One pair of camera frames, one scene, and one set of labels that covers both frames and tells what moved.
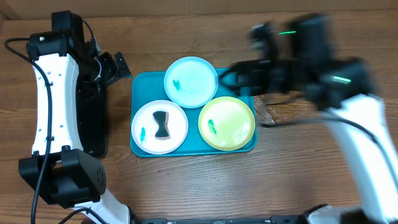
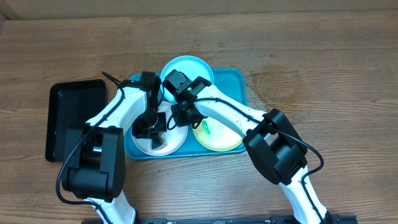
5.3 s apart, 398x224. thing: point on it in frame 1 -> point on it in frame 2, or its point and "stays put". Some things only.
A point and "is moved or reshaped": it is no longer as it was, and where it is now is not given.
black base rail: x=227 y=220 stays put
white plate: x=144 y=127 stays put
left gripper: x=110 y=70 -> x=158 y=127
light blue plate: x=191 y=82 is moved or reshaped
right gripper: x=260 y=76 -> x=177 y=113
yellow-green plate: x=226 y=123 is moved or reshaped
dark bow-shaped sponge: x=161 y=118 is moved or reshaped
